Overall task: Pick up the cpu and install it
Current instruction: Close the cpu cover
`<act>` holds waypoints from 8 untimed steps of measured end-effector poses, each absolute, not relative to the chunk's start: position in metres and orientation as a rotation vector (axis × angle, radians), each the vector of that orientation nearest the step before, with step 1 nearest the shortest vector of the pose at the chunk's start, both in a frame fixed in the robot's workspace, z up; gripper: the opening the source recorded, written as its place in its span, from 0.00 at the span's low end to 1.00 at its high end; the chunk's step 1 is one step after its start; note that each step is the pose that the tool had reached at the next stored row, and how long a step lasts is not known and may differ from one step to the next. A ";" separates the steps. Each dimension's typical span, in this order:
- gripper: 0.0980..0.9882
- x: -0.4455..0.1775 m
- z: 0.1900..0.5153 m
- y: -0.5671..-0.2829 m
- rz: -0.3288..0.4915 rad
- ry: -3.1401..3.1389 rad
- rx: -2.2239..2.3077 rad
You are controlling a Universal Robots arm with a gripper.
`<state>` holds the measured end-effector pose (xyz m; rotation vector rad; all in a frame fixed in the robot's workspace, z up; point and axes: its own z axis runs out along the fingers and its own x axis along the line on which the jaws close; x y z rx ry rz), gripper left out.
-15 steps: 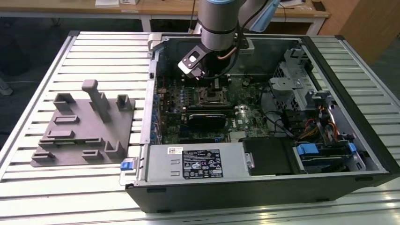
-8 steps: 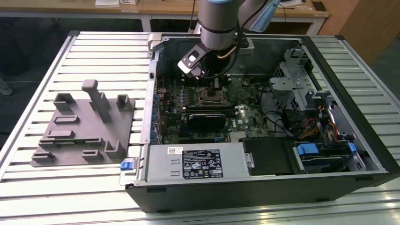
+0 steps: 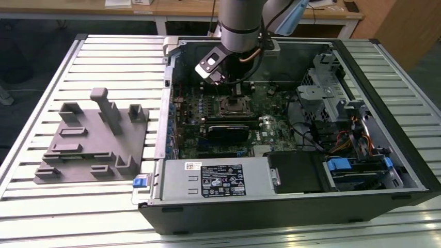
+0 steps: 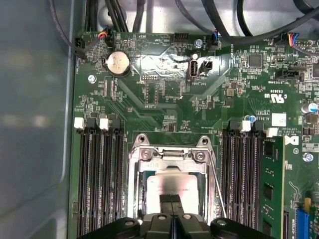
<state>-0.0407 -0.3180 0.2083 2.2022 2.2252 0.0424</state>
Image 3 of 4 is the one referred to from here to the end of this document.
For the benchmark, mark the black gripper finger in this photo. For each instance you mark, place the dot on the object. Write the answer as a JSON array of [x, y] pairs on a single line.
[[239, 93]]

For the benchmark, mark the thin metal locking lever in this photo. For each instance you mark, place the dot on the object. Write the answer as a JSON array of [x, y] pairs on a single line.
[[218, 93]]

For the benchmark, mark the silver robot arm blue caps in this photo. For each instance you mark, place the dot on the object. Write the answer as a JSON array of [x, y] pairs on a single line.
[[242, 25]]

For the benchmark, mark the CPU socket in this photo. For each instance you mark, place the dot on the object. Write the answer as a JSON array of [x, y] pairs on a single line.
[[218, 107]]

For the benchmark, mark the black graphics card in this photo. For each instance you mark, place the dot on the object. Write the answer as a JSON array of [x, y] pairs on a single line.
[[227, 134]]

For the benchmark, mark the green motherboard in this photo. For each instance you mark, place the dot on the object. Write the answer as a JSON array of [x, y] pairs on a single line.
[[276, 129]]

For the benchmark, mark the silver perforated drive cage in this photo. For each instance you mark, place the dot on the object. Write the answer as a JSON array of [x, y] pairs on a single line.
[[318, 95]]

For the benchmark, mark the small silver heatsink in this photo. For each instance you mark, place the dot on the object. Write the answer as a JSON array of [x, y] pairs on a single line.
[[263, 150]]

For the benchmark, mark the black plastic drive cover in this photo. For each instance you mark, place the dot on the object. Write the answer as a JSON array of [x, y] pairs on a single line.
[[296, 173]]

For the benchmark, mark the silver power supply unit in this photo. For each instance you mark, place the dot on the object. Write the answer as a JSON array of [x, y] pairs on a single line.
[[179, 180]]

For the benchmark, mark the white labelled box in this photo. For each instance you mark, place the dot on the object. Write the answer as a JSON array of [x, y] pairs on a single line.
[[143, 2]]

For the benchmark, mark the hard disk in blue carrier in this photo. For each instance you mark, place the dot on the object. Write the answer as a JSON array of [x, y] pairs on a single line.
[[339, 165]]

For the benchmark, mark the white cardboard box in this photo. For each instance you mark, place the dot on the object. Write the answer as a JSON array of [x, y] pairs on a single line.
[[118, 3]]

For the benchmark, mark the blue case latch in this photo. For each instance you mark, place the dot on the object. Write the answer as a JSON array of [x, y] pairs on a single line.
[[139, 181]]

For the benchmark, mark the grey plastic parts rack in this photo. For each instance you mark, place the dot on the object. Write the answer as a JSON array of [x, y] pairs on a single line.
[[100, 144]]

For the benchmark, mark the black open PC case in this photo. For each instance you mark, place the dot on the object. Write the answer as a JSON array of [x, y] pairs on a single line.
[[242, 217]]

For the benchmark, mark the blue plastic drive latch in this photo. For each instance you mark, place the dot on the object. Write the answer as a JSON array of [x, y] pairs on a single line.
[[387, 162]]

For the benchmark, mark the wooden cabinet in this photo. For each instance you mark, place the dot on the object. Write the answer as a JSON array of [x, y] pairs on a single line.
[[407, 31]]

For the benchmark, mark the grey chair base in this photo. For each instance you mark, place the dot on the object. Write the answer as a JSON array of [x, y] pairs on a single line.
[[6, 99]]

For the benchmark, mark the silver wrist bracket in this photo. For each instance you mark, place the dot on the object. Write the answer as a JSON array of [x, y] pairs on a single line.
[[272, 47]]

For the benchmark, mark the silver disk bay frame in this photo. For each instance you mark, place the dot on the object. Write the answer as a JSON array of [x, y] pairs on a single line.
[[396, 180]]

